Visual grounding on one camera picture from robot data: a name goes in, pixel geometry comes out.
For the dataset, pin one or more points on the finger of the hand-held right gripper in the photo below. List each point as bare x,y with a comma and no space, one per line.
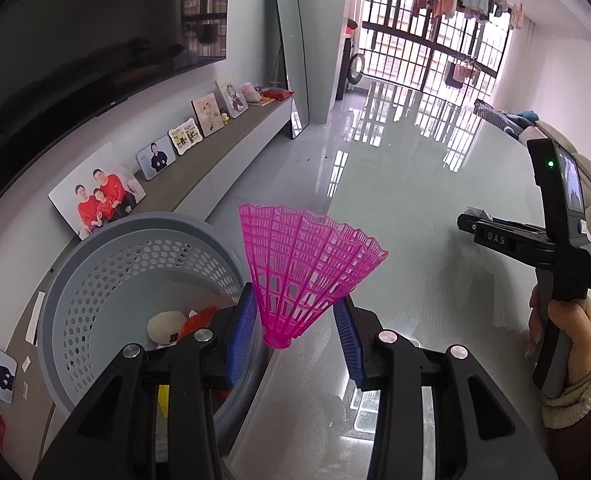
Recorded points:
505,240

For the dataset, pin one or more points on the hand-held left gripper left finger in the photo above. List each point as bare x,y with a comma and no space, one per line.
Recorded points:
240,342

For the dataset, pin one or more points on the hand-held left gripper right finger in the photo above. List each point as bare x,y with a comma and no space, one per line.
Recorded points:
348,347

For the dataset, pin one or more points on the red plastic bag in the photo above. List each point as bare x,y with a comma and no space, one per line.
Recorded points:
200,317

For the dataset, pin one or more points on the pink plastic shuttlecock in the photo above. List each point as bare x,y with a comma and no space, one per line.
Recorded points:
300,265

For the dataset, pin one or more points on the grey perforated basket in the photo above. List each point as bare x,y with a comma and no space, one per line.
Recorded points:
105,270

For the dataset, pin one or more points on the person's right forearm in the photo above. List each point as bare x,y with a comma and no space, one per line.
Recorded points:
590,405

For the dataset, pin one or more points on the person's right hand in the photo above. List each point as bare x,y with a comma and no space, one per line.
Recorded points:
583,342

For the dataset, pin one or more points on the blue soft toy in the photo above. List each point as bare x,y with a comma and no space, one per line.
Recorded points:
521,120

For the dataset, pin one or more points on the checkered cloth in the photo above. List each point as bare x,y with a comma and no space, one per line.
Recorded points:
490,114

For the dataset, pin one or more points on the small hanging clothes rack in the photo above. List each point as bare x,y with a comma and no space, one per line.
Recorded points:
460,70

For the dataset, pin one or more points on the long television bench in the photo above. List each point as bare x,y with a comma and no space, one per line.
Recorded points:
225,160

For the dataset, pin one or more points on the large family photo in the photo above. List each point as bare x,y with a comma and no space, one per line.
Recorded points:
100,195

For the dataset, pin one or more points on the black window grille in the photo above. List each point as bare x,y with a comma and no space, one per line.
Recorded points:
425,45

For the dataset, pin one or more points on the black tall appliance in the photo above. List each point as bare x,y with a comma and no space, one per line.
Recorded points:
344,67

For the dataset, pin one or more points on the red flat item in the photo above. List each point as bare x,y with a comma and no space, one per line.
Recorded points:
277,93

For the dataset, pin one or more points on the red lamp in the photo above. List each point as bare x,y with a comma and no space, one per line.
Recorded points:
350,28

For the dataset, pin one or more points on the black framed standing mirror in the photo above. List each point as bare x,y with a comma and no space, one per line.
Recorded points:
290,50

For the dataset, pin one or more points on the black flat television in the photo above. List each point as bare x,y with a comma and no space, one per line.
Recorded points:
75,50

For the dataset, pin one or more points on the scalloped photo frame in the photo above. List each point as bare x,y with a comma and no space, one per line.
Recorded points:
185,136

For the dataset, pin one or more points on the baby photo frame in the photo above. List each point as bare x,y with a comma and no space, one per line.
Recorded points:
208,114

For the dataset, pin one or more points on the small portrait photo frame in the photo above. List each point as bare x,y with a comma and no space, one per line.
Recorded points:
0,374

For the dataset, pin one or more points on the child photo frame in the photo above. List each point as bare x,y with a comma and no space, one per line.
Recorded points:
233,97

